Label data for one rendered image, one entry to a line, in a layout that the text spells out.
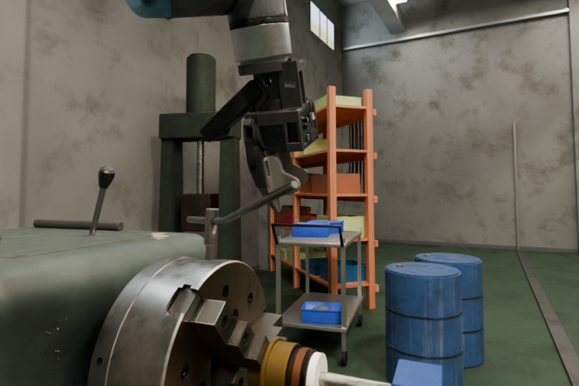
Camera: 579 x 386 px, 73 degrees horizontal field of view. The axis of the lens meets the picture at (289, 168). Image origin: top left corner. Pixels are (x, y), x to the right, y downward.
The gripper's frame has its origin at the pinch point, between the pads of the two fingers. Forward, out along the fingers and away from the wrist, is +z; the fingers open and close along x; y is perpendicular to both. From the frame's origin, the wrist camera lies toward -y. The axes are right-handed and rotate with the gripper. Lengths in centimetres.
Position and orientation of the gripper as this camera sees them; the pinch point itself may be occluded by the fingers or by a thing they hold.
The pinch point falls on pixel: (272, 203)
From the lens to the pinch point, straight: 57.8
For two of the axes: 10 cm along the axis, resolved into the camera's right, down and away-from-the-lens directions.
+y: 9.3, -0.2, -3.7
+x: 3.4, -3.1, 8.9
